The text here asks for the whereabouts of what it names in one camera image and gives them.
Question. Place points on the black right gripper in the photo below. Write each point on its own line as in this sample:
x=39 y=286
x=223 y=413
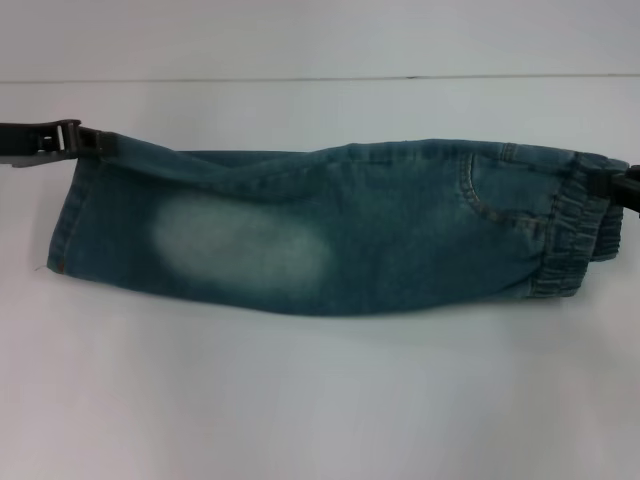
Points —
x=629 y=192

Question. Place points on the blue denim shorts with print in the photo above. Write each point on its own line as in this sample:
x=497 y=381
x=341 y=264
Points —
x=310 y=230

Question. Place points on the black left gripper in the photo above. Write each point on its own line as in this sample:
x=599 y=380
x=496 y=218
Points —
x=35 y=137

